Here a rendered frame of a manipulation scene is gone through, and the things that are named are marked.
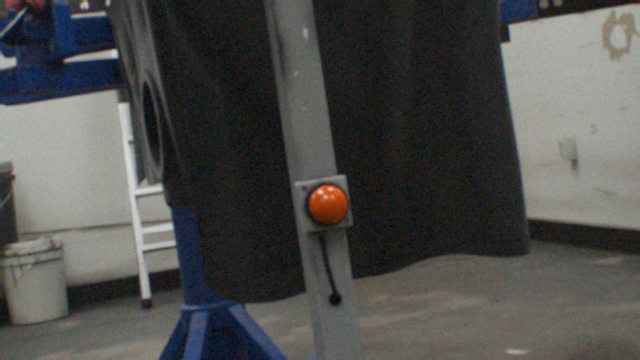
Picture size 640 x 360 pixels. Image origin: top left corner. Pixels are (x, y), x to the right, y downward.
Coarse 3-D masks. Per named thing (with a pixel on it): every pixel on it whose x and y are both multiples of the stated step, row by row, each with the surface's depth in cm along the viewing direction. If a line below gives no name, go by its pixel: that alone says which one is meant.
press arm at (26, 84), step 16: (32, 64) 252; (48, 64) 255; (64, 64) 258; (80, 64) 260; (96, 64) 263; (112, 64) 266; (0, 80) 248; (16, 80) 250; (32, 80) 252; (48, 80) 255; (64, 80) 257; (80, 80) 260; (96, 80) 263; (112, 80) 266; (16, 96) 255
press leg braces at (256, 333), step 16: (192, 320) 276; (208, 320) 276; (240, 320) 276; (176, 336) 292; (192, 336) 273; (208, 336) 274; (240, 336) 276; (256, 336) 273; (176, 352) 294; (192, 352) 270; (208, 352) 273; (256, 352) 273; (272, 352) 271
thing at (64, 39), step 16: (64, 0) 254; (32, 16) 251; (48, 16) 251; (64, 16) 252; (96, 16) 264; (32, 32) 251; (48, 32) 253; (64, 32) 252; (80, 32) 261; (96, 32) 264; (112, 32) 266; (0, 48) 288; (16, 48) 283; (32, 48) 257; (48, 48) 254; (64, 48) 252; (80, 48) 284; (96, 48) 283; (112, 48) 283; (16, 64) 284
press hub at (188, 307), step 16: (176, 208) 279; (176, 224) 280; (192, 224) 277; (176, 240) 281; (192, 240) 278; (192, 256) 278; (192, 272) 278; (192, 288) 279; (208, 288) 278; (192, 304) 280; (208, 304) 278; (224, 304) 278; (240, 304) 281; (224, 320) 278; (224, 336) 279; (224, 352) 279; (240, 352) 281
